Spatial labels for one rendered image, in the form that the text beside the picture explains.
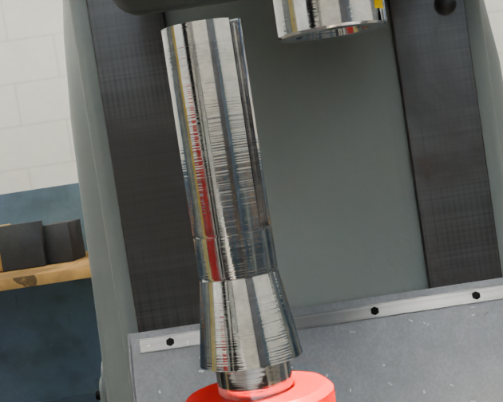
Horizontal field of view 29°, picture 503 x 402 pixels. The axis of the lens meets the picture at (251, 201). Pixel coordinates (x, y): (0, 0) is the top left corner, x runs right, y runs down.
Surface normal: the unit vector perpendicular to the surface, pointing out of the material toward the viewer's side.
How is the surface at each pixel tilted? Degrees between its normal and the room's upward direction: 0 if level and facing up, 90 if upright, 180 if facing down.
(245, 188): 90
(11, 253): 90
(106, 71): 90
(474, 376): 63
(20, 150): 90
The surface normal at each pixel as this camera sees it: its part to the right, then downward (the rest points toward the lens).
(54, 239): -0.15, 0.07
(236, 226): 0.14, 0.04
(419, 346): -0.05, -0.40
